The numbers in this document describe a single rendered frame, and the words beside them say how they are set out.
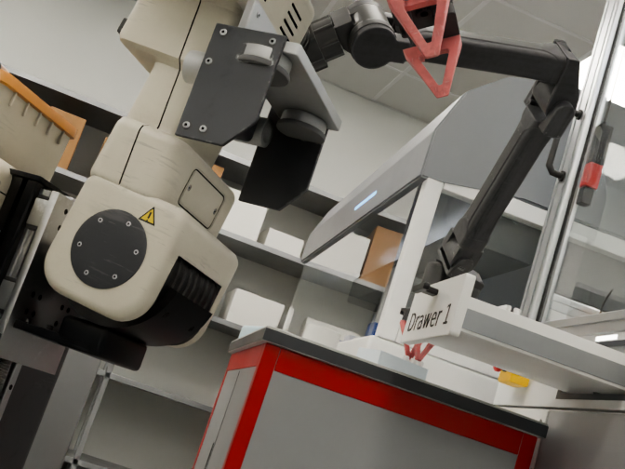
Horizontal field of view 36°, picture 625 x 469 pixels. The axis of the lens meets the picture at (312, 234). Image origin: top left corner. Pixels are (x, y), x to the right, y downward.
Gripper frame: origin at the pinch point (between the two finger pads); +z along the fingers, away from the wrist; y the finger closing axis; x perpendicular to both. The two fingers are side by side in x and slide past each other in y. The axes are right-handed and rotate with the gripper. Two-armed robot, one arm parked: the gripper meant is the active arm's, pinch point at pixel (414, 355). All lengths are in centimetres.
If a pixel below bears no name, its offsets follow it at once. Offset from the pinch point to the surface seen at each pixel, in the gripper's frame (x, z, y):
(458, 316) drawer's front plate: 17.9, -4.4, -34.3
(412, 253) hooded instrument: -26, -32, 51
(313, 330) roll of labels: 23.2, 2.2, 1.8
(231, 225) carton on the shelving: -88, -73, 329
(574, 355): -3.4, -4.8, -40.2
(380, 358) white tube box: 8.6, 3.1, -1.6
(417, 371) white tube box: -0.7, 3.0, -1.5
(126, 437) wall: -88, 57, 376
